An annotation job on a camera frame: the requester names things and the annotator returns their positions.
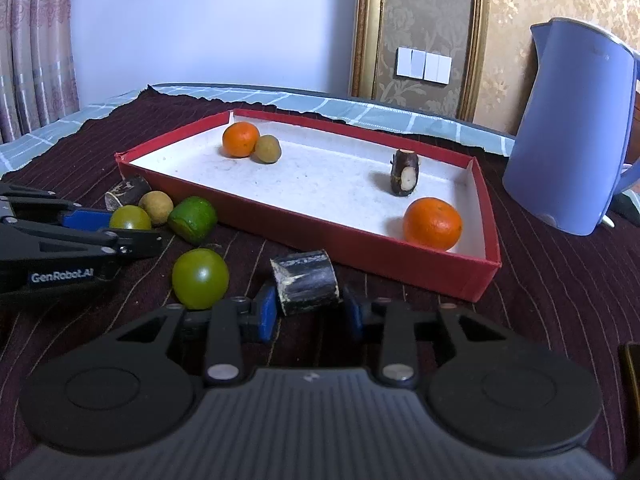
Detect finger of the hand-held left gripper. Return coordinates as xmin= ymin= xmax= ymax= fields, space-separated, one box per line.
xmin=0 ymin=182 xmax=113 ymax=228
xmin=0 ymin=225 xmax=168 ymax=266

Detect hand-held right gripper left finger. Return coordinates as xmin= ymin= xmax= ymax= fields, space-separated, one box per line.
xmin=107 ymin=282 xmax=278 ymax=387

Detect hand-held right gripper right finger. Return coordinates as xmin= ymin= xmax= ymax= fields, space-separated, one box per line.
xmin=342 ymin=285 xmax=518 ymax=388

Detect round green fruit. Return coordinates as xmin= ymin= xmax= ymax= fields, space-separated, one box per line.
xmin=109 ymin=205 xmax=153 ymax=233
xmin=172 ymin=248 xmax=231 ymax=311

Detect tan longan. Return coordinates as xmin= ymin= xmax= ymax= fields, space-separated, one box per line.
xmin=254 ymin=134 xmax=282 ymax=165
xmin=138 ymin=191 xmax=175 ymax=226

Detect cut green lime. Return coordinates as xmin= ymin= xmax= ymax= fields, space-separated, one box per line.
xmin=167 ymin=196 xmax=219 ymax=247

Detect orange tangerine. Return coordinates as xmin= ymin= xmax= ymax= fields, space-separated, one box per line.
xmin=403 ymin=197 xmax=463 ymax=252
xmin=222 ymin=121 xmax=261 ymax=158

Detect red shallow cardboard box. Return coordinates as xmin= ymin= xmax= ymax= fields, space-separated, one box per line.
xmin=115 ymin=108 xmax=502 ymax=303

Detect knotty dark sugarcane piece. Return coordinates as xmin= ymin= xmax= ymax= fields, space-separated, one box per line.
xmin=390 ymin=148 xmax=420 ymax=197

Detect pink patterned curtain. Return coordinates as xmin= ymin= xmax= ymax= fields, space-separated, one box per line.
xmin=0 ymin=0 xmax=81 ymax=143

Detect blue checked bed sheet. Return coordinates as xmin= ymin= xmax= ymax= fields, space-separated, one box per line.
xmin=0 ymin=82 xmax=518 ymax=173

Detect dark maroon striped cloth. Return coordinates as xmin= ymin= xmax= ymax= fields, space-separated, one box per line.
xmin=0 ymin=87 xmax=640 ymax=480

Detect blue electric kettle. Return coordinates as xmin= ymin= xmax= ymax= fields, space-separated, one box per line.
xmin=501 ymin=17 xmax=640 ymax=237

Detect black glossy flat object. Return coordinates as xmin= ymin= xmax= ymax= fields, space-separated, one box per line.
xmin=617 ymin=342 xmax=640 ymax=461

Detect small black cloth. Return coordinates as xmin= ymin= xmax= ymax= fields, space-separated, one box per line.
xmin=612 ymin=192 xmax=640 ymax=218

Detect white wall light switch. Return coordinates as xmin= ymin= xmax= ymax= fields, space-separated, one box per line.
xmin=396 ymin=46 xmax=453 ymax=84

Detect gold framed wall panel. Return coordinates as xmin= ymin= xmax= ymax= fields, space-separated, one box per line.
xmin=348 ymin=0 xmax=492 ymax=122

